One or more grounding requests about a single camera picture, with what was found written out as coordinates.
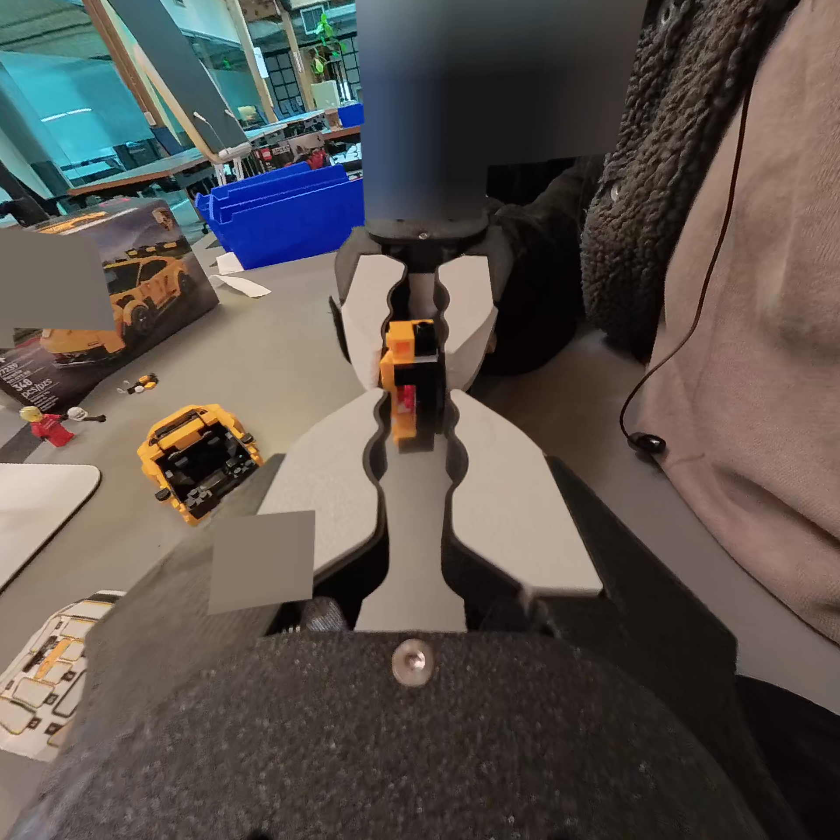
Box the beige garment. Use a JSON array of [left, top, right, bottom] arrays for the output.
[[633, 0, 840, 647]]

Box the lego set box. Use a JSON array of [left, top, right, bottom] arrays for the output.
[[0, 199, 221, 416]]

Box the black wired earbud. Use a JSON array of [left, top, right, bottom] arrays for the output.
[[617, 79, 757, 459]]

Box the sticker sheet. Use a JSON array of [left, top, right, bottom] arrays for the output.
[[0, 592, 127, 763]]

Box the blue plastic bin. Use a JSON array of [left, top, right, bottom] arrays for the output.
[[193, 162, 367, 271]]

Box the dark fleece jacket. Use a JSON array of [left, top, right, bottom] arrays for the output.
[[579, 0, 802, 364]]

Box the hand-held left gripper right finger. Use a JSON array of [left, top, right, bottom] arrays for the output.
[[444, 392, 605, 598]]

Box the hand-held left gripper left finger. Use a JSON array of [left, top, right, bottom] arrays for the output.
[[258, 390, 393, 585]]

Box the yellow lego car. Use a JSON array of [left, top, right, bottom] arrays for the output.
[[136, 403, 265, 527]]

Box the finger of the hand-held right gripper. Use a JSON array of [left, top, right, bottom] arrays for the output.
[[437, 254, 500, 393], [343, 254, 412, 395]]

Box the red lego minifigure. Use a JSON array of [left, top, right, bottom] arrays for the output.
[[17, 405, 74, 451]]

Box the orange red grey lego assembly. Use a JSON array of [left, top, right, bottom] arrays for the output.
[[378, 317, 442, 452]]

